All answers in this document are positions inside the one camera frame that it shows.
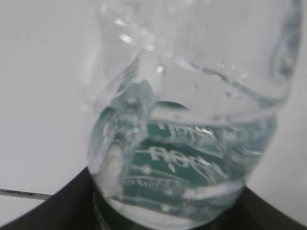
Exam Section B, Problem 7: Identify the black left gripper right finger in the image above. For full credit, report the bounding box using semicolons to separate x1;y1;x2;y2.
211;185;307;230

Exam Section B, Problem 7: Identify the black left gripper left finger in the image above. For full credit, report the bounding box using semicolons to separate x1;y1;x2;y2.
1;168;96;230

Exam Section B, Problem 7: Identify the clear water bottle green label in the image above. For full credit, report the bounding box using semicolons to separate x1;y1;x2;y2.
82;0;304;230

